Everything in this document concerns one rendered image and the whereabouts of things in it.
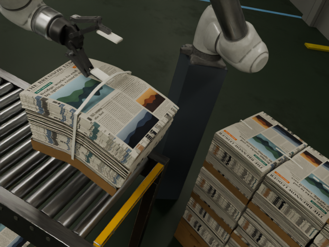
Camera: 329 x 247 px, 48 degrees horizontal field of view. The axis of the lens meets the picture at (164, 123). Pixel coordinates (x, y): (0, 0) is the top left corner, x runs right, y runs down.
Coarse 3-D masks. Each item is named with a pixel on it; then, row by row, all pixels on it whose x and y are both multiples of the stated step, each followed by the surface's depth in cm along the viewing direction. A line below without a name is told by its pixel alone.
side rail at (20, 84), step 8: (0, 72) 170; (8, 80) 166; (16, 80) 168; (16, 88) 166; (24, 88) 165; (152, 152) 151; (152, 160) 149; (160, 160) 149; (168, 160) 150; (152, 168) 151; (144, 176) 156; (160, 176) 151
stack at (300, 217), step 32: (224, 128) 171; (256, 128) 176; (224, 160) 168; (256, 160) 158; (288, 160) 163; (320, 160) 168; (224, 192) 174; (256, 192) 160; (288, 192) 147; (320, 192) 151; (192, 224) 201; (256, 224) 165; (288, 224) 152; (320, 224) 140
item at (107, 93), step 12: (96, 84) 115; (120, 84) 117; (132, 84) 119; (84, 96) 109; (96, 96) 110; (108, 96) 111; (72, 108) 104; (84, 108) 105; (96, 108) 106; (72, 120) 105; (84, 120) 102; (72, 132) 108; (84, 132) 105
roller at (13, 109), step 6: (18, 102) 156; (6, 108) 152; (12, 108) 153; (18, 108) 155; (24, 108) 158; (0, 114) 149; (6, 114) 150; (12, 114) 152; (18, 114) 156; (0, 120) 148; (6, 120) 150
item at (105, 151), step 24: (120, 96) 113; (144, 96) 117; (96, 120) 103; (120, 120) 107; (144, 120) 110; (168, 120) 115; (96, 144) 106; (120, 144) 101; (144, 144) 105; (96, 168) 112; (120, 168) 106
